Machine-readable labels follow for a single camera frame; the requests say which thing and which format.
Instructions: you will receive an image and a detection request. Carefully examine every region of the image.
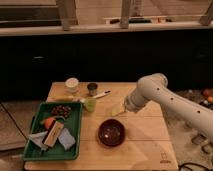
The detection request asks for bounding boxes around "dark brown bowl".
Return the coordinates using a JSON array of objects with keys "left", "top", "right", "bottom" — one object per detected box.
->
[{"left": 97, "top": 119, "right": 125, "bottom": 147}]

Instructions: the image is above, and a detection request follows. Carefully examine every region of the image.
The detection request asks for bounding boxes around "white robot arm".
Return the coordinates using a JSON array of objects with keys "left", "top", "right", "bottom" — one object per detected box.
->
[{"left": 111, "top": 73, "right": 213, "bottom": 142}]

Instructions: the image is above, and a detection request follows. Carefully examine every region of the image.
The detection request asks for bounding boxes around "white marker pen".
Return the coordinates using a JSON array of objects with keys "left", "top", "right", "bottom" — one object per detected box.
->
[{"left": 93, "top": 90, "right": 111, "bottom": 99}]

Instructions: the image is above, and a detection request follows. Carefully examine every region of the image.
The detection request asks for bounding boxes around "green cup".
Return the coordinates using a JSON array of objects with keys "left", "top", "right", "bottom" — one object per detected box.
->
[{"left": 84, "top": 97, "right": 96, "bottom": 112}]

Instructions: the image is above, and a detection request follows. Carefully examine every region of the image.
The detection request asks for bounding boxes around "dark metal cup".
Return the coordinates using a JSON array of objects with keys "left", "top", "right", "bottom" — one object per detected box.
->
[{"left": 87, "top": 82, "right": 98, "bottom": 96}]

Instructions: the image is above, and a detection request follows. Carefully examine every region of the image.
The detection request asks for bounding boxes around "white cup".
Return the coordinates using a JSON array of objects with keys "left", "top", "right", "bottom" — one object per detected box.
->
[{"left": 65, "top": 78, "right": 79, "bottom": 93}]

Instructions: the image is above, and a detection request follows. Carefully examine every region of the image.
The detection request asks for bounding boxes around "bunch of dark grapes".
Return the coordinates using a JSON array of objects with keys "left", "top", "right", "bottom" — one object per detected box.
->
[{"left": 51, "top": 105, "right": 71, "bottom": 118}]

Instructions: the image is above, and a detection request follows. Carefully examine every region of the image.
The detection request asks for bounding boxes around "wooden block eraser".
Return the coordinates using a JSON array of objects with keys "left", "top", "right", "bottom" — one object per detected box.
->
[{"left": 43, "top": 121, "right": 64, "bottom": 147}]

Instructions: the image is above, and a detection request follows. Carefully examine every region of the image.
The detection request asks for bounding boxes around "orange fruit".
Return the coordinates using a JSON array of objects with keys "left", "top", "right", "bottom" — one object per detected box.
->
[{"left": 44, "top": 117, "right": 55, "bottom": 129}]

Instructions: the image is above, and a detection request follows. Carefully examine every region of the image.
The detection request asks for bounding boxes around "grey cloth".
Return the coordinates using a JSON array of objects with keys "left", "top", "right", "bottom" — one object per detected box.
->
[{"left": 28, "top": 131, "right": 48, "bottom": 151}]

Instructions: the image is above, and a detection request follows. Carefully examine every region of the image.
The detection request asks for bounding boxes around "green plastic tray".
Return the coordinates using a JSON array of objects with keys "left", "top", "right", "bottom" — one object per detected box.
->
[{"left": 23, "top": 102, "right": 83, "bottom": 161}]

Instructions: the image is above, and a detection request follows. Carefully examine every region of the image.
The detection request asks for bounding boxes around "black cable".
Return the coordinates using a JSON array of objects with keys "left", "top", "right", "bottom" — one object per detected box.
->
[{"left": 178, "top": 162, "right": 213, "bottom": 171}]

